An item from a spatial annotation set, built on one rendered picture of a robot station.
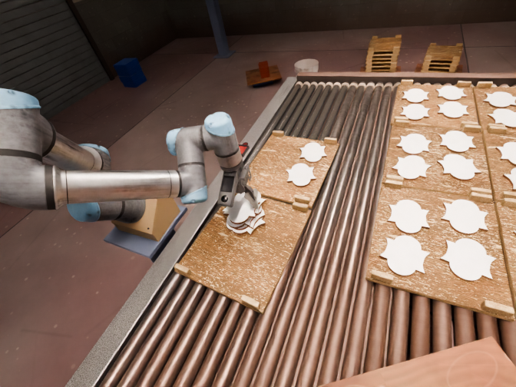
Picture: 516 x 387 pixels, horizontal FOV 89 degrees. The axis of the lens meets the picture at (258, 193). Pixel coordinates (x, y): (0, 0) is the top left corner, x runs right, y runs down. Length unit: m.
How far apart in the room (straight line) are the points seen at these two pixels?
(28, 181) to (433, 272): 1.02
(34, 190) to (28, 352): 1.95
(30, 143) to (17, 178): 0.08
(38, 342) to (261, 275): 1.91
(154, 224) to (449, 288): 1.01
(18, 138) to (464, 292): 1.11
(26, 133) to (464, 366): 0.99
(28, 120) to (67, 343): 1.85
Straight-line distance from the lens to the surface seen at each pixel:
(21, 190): 0.68
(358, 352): 0.83
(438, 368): 0.74
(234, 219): 0.93
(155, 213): 1.13
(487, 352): 0.78
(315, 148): 1.27
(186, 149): 0.76
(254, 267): 0.90
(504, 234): 1.11
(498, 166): 1.35
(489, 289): 0.98
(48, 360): 2.41
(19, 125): 0.71
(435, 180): 1.20
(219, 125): 0.73
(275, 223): 0.99
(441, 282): 0.94
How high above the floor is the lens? 1.72
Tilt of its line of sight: 45 degrees down
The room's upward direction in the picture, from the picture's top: 13 degrees counter-clockwise
